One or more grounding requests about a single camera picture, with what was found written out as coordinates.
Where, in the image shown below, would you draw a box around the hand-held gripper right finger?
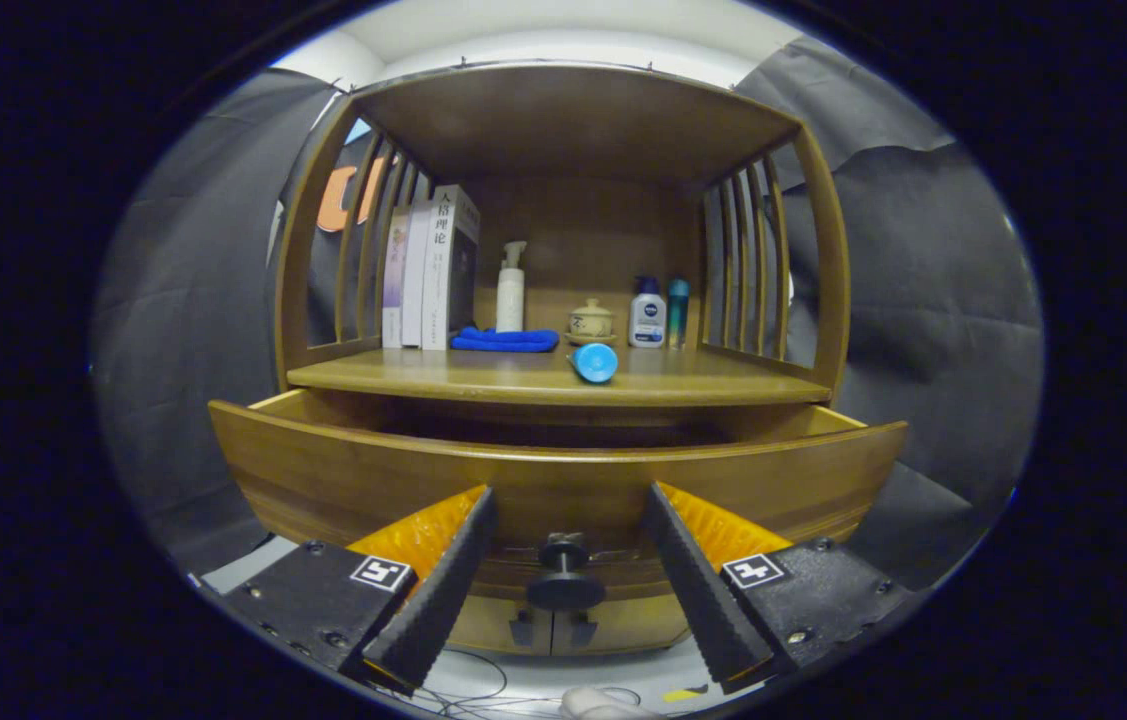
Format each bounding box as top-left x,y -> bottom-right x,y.
640,482 -> 914,696

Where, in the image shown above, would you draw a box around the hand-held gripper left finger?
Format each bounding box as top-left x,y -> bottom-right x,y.
206,485 -> 499,698

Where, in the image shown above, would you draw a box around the wooden drawer with black knob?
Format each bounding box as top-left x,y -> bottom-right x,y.
208,388 -> 909,613

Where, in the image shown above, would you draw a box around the blue white cosmetic tube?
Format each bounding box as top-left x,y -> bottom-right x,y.
567,342 -> 620,385

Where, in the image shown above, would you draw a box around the wooden cabinet door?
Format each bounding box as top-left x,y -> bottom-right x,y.
551,592 -> 694,656
448,595 -> 554,656

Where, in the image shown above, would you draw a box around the wooden countertop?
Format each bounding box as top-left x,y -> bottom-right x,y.
286,345 -> 834,408

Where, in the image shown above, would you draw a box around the wooden cabinet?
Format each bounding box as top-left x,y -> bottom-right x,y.
273,62 -> 852,659

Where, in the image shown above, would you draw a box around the blue folded cloth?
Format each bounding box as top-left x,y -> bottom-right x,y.
450,326 -> 561,353

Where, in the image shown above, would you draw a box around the white lotion bottle blue cap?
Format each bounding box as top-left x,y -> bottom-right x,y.
628,276 -> 667,349

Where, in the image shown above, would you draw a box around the slim teal bottle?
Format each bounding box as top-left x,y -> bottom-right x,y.
666,278 -> 691,348

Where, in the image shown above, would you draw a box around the beige lidded ceramic teacup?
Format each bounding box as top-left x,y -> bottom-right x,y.
566,298 -> 616,346

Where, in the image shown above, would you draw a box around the white pump bottle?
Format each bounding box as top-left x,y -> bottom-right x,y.
495,240 -> 528,333

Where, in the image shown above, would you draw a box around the pale purple book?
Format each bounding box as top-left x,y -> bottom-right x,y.
381,205 -> 411,349

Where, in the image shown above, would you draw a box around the white book with dark cover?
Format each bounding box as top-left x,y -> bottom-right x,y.
420,184 -> 481,351

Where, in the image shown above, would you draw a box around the black floor cables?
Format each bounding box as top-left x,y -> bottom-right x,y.
373,648 -> 644,719

